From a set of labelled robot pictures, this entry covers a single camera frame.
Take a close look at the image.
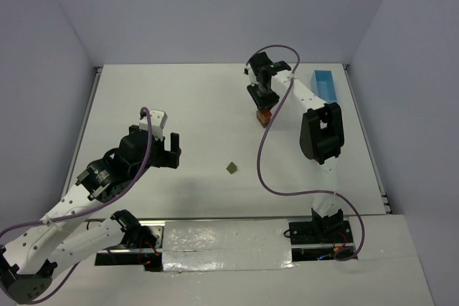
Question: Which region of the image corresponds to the orange arch block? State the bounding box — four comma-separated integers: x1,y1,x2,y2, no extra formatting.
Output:
256,109,272,128

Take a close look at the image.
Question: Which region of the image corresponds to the blue plastic box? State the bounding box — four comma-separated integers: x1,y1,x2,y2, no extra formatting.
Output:
311,70,338,103

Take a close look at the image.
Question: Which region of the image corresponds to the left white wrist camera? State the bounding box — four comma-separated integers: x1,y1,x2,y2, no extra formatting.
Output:
138,108,168,140

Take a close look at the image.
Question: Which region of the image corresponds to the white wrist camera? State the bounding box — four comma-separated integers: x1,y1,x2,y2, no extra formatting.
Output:
244,65,258,85
138,108,168,140

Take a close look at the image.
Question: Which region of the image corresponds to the green wedge block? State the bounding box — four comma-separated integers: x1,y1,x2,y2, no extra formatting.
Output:
226,162,237,174

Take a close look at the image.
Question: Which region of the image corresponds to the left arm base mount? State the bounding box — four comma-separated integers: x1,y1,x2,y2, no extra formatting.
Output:
121,226,163,272

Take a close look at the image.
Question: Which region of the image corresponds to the aluminium mounting rail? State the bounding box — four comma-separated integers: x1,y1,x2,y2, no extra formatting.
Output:
89,215,359,249

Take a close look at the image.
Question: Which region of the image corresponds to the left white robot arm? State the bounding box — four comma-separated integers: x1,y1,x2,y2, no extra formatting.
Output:
1,125,181,305

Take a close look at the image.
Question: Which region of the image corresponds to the silver tape sheet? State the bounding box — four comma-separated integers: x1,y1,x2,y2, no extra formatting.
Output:
162,219,293,272

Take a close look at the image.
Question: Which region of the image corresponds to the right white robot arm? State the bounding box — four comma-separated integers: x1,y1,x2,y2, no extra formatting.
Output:
244,49,344,198

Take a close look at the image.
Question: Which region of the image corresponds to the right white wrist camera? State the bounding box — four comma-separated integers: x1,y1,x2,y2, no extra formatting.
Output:
244,65,258,85

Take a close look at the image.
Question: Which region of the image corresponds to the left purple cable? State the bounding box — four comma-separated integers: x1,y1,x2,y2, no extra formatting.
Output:
0,106,155,303

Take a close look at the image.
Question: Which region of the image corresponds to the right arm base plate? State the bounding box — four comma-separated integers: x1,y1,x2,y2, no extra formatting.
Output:
285,221,353,246

